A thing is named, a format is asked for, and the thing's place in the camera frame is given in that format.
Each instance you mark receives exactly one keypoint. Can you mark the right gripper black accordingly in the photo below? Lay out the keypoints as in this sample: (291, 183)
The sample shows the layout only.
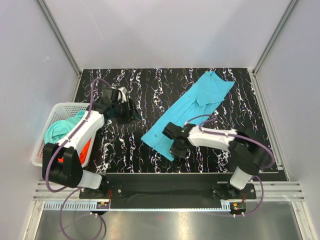
(176, 149)

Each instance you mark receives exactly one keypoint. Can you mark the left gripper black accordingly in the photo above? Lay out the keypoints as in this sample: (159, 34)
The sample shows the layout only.
(131, 110)

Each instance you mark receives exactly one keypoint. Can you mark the bright blue t shirt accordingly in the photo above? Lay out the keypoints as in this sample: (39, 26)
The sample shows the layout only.
(202, 99)

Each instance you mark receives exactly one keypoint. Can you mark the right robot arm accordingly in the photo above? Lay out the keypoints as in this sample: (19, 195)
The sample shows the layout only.
(249, 156)

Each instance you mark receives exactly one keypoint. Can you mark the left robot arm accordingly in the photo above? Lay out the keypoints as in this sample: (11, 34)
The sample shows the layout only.
(61, 160)

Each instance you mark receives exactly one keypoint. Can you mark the orange t shirt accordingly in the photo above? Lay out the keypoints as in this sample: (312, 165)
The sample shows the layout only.
(84, 156)

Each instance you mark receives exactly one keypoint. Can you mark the white plastic laundry basket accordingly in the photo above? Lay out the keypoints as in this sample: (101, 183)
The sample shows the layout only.
(42, 140)

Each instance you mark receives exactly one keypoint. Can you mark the teal green t shirt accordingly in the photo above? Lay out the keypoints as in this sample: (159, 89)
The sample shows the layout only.
(59, 129)

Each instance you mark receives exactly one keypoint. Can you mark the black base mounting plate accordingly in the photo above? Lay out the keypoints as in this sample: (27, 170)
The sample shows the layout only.
(167, 183)

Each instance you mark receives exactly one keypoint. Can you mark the right small connector board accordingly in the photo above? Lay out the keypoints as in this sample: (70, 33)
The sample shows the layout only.
(239, 206)

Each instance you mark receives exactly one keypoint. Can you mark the small connector board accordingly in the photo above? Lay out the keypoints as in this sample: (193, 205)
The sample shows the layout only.
(239, 206)
(103, 204)

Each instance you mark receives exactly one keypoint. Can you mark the left small connector board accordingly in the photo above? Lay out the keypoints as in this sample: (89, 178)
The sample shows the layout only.
(103, 204)

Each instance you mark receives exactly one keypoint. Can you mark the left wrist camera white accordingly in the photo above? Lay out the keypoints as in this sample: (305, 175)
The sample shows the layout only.
(122, 95)

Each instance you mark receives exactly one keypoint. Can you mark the left aluminium frame post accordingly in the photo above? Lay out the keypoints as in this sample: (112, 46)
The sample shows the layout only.
(58, 35)

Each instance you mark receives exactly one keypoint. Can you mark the aluminium frame post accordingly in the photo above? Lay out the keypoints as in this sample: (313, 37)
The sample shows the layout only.
(58, 35)
(276, 33)

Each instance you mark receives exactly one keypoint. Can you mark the aluminium front rail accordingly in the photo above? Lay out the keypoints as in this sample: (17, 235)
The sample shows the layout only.
(140, 202)

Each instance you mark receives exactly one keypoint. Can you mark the right aluminium frame post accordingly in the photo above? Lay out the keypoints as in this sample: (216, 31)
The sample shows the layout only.
(276, 33)

